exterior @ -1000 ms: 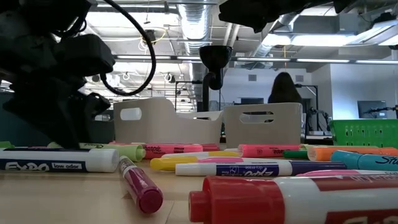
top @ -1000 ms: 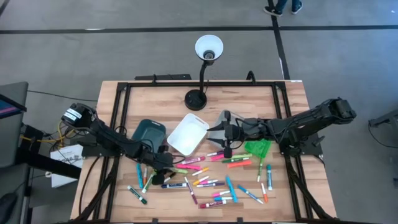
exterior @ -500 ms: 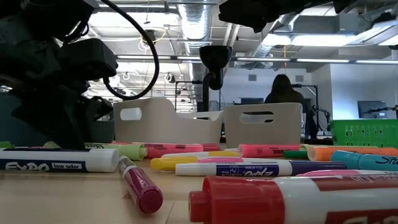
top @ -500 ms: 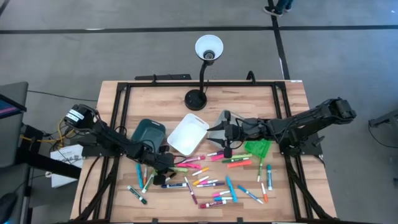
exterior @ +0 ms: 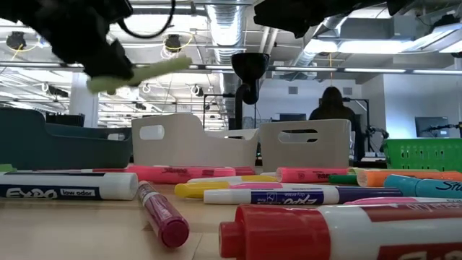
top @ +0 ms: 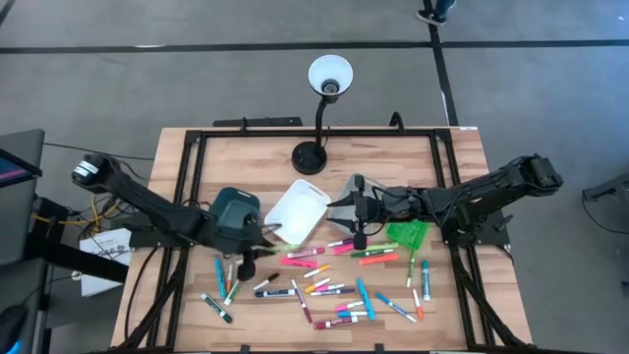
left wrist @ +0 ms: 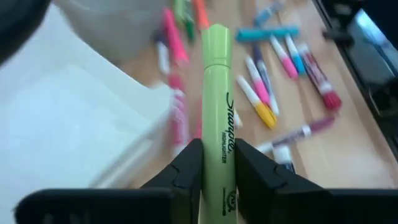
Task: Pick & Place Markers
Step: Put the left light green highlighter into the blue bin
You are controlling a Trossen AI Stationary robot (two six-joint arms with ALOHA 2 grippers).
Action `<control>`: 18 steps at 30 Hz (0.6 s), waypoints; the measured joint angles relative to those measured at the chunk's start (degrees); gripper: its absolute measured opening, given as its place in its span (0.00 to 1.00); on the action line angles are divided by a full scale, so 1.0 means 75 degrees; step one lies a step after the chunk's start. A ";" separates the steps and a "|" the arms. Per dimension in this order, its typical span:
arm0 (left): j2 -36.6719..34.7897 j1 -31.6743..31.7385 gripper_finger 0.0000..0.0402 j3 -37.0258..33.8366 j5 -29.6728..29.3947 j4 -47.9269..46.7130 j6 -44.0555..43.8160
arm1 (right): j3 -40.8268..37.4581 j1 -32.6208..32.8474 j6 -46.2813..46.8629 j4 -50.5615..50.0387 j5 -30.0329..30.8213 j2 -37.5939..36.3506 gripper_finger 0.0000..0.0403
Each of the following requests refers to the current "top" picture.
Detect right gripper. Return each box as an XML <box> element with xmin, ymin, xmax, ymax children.
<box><xmin>326</xmin><ymin>174</ymin><xmax>397</xmax><ymax>236</ymax></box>

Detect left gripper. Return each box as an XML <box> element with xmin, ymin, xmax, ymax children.
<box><xmin>210</xmin><ymin>221</ymin><xmax>283</xmax><ymax>258</ymax></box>

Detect teal plastic bin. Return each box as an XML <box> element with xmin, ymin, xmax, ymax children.
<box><xmin>208</xmin><ymin>186</ymin><xmax>262</xmax><ymax>247</ymax></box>

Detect white plastic bin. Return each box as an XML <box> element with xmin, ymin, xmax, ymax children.
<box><xmin>263</xmin><ymin>178</ymin><xmax>332</xmax><ymax>246</ymax></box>

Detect grey plastic bin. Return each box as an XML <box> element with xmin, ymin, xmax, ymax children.
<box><xmin>326</xmin><ymin>172</ymin><xmax>389</xmax><ymax>236</ymax></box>

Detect black cap white marker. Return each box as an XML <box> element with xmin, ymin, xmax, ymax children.
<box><xmin>252</xmin><ymin>272</ymin><xmax>281</xmax><ymax>292</ymax></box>

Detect red Expo marker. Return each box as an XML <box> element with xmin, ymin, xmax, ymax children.
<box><xmin>314</xmin><ymin>315</ymin><xmax>361</xmax><ymax>331</ymax></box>
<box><xmin>286</xmin><ymin>246</ymin><xmax>326</xmax><ymax>261</ymax></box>

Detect green Expo marker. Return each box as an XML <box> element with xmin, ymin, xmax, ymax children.
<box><xmin>350</xmin><ymin>248</ymin><xmax>395</xmax><ymax>260</ymax></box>
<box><xmin>200</xmin><ymin>292</ymin><xmax>234</xmax><ymax>325</ymax></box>

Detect dark blue Expo marker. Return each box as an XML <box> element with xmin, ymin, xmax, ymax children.
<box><xmin>254</xmin><ymin>288</ymin><xmax>298</xmax><ymax>299</ymax></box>

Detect orange highlighter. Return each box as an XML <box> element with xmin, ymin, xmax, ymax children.
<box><xmin>358</xmin><ymin>252</ymin><xmax>400</xmax><ymax>267</ymax></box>

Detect teal highlighter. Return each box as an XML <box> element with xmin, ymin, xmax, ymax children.
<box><xmin>213</xmin><ymin>257</ymin><xmax>229</xmax><ymax>300</ymax></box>

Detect yellow-orange thin marker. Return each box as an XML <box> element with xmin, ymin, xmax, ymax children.
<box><xmin>302</xmin><ymin>264</ymin><xmax>332</xmax><ymax>280</ymax></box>

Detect green cap white marker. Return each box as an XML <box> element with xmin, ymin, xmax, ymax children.
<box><xmin>222</xmin><ymin>278</ymin><xmax>244</xmax><ymax>307</ymax></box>

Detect green mesh basket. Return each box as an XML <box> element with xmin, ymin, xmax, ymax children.
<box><xmin>385</xmin><ymin>219</ymin><xmax>430</xmax><ymax>253</ymax></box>

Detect yellow cap thin marker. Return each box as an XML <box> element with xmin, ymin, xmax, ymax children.
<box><xmin>303</xmin><ymin>277</ymin><xmax>332</xmax><ymax>295</ymax></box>

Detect magenta thin marker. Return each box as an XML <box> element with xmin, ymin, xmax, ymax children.
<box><xmin>290</xmin><ymin>278</ymin><xmax>315</xmax><ymax>325</ymax></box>

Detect purple label white marker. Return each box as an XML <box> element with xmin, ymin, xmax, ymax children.
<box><xmin>310</xmin><ymin>287</ymin><xmax>357</xmax><ymax>298</ymax></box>

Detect light green thin marker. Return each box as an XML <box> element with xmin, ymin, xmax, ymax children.
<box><xmin>405</xmin><ymin>249</ymin><xmax>418</xmax><ymax>289</ymax></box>

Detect light blue Sharpie highlighter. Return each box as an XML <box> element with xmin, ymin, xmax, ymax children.
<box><xmin>355</xmin><ymin>277</ymin><xmax>377</xmax><ymax>322</ymax></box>

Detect teal Expo marker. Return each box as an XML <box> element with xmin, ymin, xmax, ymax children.
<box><xmin>420</xmin><ymin>259</ymin><xmax>432</xmax><ymax>303</ymax></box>

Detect black power strip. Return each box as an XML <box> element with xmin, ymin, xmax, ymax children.
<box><xmin>211</xmin><ymin>116</ymin><xmax>305</xmax><ymax>129</ymax></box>

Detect white paper sheets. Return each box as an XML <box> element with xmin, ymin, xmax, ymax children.
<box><xmin>78</xmin><ymin>227</ymin><xmax>133</xmax><ymax>298</ymax></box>

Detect black stand beam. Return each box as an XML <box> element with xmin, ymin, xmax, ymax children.
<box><xmin>24</xmin><ymin>196</ymin><xmax>130</xmax><ymax>285</ymax></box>

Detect person's foot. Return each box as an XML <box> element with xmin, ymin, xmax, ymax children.
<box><xmin>415</xmin><ymin>0</ymin><xmax>458</xmax><ymax>27</ymax></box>

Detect grey side desk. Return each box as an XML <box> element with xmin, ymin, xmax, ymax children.
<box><xmin>0</xmin><ymin>128</ymin><xmax>50</xmax><ymax>354</ymax></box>

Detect laptop with lit screen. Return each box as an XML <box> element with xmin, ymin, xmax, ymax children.
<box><xmin>0</xmin><ymin>147</ymin><xmax>43</xmax><ymax>189</ymax></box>

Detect black computer mouse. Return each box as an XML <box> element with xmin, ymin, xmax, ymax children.
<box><xmin>0</xmin><ymin>304</ymin><xmax>29</xmax><ymax>354</ymax></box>

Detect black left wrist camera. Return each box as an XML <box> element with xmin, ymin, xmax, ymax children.
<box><xmin>236</xmin><ymin>251</ymin><xmax>257</xmax><ymax>283</ymax></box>

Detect black aluminium table frame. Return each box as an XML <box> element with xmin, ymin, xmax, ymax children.
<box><xmin>111</xmin><ymin>126</ymin><xmax>532</xmax><ymax>354</ymax></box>

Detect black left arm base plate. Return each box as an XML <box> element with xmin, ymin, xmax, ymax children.
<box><xmin>122</xmin><ymin>220</ymin><xmax>198</xmax><ymax>250</ymax></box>

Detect thick black cable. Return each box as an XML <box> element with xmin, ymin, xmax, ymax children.
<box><xmin>123</xmin><ymin>245</ymin><xmax>163</xmax><ymax>343</ymax></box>

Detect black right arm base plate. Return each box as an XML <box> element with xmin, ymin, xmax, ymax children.
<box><xmin>440</xmin><ymin>208</ymin><xmax>512</xmax><ymax>248</ymax></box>

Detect yellow cable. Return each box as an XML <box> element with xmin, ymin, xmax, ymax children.
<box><xmin>31</xmin><ymin>194</ymin><xmax>124</xmax><ymax>235</ymax></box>

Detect black floor cable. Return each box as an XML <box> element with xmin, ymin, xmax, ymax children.
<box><xmin>42</xmin><ymin>142</ymin><xmax>155</xmax><ymax>162</ymax></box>
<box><xmin>582</xmin><ymin>194</ymin><xmax>629</xmax><ymax>236</ymax></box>

